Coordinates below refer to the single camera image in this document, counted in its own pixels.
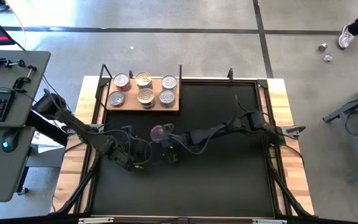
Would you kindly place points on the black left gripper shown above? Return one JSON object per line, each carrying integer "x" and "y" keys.
{"x": 121, "y": 151}

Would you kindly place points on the wooden shelf board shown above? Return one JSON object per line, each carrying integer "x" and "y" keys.
{"x": 130, "y": 99}

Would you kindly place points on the black computer mouse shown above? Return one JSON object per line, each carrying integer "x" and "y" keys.
{"x": 9, "y": 140}

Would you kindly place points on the green seafood can silver lid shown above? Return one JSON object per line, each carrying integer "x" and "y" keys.
{"x": 169, "y": 82}
{"x": 167, "y": 98}

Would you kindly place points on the grey side desk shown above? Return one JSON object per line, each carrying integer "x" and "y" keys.
{"x": 36, "y": 71}

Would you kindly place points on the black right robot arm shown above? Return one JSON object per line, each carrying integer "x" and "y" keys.
{"x": 216, "y": 130}

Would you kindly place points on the black metal shelf frame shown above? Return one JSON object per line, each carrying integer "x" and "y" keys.
{"x": 180, "y": 72}

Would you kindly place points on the person's white shoe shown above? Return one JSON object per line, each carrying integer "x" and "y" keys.
{"x": 346, "y": 36}

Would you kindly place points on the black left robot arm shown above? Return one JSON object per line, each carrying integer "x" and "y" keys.
{"x": 79, "y": 129}

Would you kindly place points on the silver metal bracket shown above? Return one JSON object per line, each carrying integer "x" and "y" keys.
{"x": 95, "y": 220}
{"x": 269, "y": 221}

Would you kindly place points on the black metal table frame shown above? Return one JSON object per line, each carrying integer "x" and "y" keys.
{"x": 261, "y": 84}

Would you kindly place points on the red seafood can silver lid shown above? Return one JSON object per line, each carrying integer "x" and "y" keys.
{"x": 116, "y": 98}
{"x": 158, "y": 133}
{"x": 122, "y": 81}

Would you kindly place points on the blue seafood can pale lid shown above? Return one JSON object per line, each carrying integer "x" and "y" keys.
{"x": 143, "y": 79}

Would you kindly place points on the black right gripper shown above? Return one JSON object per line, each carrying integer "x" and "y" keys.
{"x": 183, "y": 139}

